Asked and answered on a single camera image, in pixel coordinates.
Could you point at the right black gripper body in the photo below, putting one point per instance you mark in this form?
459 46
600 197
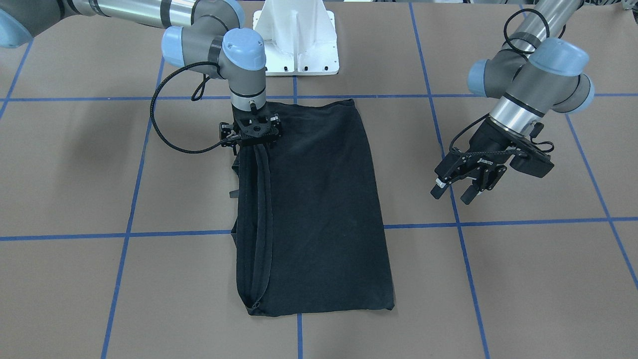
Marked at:
226 134

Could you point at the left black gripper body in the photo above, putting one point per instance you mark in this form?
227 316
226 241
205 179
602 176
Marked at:
487 138

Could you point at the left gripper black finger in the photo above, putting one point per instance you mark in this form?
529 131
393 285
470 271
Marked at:
441 186

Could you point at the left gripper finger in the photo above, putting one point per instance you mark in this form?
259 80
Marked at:
470 194

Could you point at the black printed t-shirt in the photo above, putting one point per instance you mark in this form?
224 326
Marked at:
309 233

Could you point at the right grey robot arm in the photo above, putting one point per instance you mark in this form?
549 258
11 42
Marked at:
82 41

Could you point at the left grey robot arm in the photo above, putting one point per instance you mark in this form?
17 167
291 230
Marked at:
535 71

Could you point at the blue centre tape line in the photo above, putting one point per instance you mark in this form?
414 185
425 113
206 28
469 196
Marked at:
300 331

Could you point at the blue tape line crosswise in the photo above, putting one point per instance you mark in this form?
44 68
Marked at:
165 233

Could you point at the blue tape line lengthwise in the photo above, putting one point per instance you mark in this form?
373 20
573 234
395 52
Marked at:
467 264

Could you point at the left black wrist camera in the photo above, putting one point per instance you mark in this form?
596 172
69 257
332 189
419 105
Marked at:
532 158

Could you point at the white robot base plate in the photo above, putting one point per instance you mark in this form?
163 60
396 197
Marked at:
300 38

